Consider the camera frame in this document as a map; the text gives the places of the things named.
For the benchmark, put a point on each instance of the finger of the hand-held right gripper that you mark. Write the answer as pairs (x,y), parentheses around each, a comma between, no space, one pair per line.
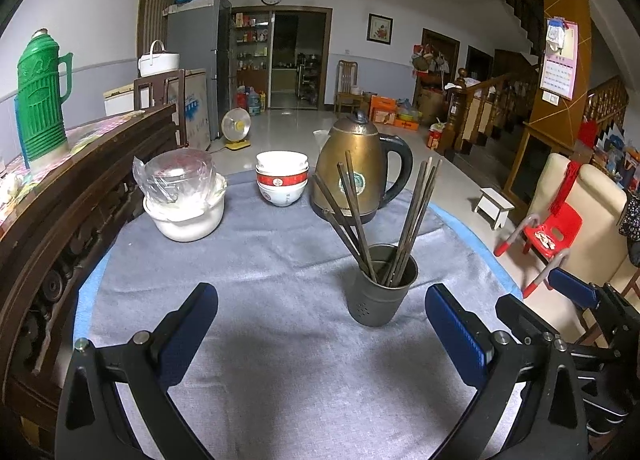
(572,287)
(522,317)

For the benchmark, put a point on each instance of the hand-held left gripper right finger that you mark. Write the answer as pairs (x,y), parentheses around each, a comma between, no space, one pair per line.
(457,335)

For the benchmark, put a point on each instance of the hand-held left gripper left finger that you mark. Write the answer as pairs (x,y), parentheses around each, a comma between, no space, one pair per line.
(187,335)

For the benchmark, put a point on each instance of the grey metal chopstick holder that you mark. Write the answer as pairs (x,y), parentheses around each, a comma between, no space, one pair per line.
(372,305)

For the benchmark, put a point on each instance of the red child chair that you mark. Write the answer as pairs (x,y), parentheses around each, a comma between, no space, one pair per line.
(557,230)

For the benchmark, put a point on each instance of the cream padded chair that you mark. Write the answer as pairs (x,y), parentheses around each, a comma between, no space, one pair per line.
(600,220)

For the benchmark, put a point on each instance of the grey tablecloth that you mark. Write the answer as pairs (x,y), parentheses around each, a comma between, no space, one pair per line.
(280,290)

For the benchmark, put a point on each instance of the blue table cover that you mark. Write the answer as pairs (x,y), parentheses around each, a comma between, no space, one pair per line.
(86,300)

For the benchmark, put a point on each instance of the white plastic basin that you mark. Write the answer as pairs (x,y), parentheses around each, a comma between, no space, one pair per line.
(187,222)

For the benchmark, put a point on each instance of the white step stool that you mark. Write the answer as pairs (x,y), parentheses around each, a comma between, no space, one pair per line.
(495,197)

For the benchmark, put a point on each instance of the clear plastic bag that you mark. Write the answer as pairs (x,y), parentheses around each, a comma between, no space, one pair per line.
(175,175)

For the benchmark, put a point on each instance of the white bowl blue print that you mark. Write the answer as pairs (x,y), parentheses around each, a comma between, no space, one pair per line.
(282,196)

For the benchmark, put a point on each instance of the carved dark wooden cabinet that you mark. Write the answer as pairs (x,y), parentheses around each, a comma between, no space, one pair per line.
(60,220)

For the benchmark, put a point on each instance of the white bowl red band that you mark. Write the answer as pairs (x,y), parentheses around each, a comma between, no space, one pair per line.
(280,181)

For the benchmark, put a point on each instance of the gold electric kettle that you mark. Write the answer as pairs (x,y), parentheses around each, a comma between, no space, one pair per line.
(370,140)

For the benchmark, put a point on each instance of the wooden stair banister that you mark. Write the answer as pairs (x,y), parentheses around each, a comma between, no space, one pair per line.
(457,105)

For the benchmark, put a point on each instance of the flat orange cardboard box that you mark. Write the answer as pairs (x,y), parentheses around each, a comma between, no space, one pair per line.
(407,125)

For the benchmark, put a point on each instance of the yellow round heater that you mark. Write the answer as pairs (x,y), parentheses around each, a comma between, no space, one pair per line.
(236,124)

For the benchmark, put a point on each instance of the floral table cover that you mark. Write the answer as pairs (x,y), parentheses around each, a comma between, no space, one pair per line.
(90,133)

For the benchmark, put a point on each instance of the dark wooden chair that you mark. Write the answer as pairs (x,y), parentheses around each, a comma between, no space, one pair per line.
(180,105)

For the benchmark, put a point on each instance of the blue water jug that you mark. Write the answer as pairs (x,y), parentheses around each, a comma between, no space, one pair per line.
(255,104)

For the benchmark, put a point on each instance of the green thermos flask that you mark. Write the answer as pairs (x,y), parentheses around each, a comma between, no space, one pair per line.
(42,105)

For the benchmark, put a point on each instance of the white lidded pot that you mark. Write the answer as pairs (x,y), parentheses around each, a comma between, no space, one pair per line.
(159,64)

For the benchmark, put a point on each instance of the light wooden chair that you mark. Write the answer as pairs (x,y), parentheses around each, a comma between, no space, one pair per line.
(346,75)

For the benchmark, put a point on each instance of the grey refrigerator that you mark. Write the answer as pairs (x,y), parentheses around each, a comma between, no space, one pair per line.
(192,40)

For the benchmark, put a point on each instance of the wooden display cabinet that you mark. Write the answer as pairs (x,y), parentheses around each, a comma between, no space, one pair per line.
(252,40)

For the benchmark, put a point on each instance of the pink wall calendar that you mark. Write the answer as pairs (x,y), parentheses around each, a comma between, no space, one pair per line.
(557,75)

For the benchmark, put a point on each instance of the framed wall picture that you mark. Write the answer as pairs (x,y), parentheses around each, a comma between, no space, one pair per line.
(380,29)

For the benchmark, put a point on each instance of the wooden doorway frame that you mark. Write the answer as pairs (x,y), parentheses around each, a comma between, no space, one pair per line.
(280,9)

